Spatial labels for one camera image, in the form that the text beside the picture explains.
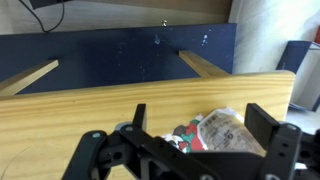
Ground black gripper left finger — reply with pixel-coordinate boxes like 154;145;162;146
61;103;158;180

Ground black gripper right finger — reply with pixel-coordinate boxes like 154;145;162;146
244;102;320;180

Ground clear printed snack bag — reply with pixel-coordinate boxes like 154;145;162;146
161;107;268;158

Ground dark blue rug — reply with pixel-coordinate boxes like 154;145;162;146
0;23;238;96

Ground light wooden table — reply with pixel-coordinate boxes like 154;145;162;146
0;49;296;180

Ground dark blue flat panel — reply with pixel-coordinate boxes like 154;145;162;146
275;40;320;113

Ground thin black cable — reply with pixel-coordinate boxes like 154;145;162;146
18;0;65;34

